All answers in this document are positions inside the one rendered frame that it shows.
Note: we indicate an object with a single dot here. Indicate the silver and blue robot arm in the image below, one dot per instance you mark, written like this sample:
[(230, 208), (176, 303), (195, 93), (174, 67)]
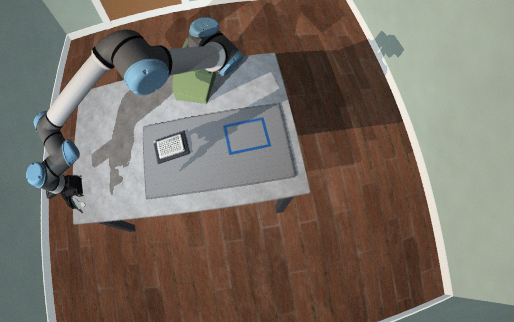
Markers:
[(140, 65)]

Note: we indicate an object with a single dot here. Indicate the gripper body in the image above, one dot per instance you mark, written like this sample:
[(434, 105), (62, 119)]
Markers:
[(69, 183)]

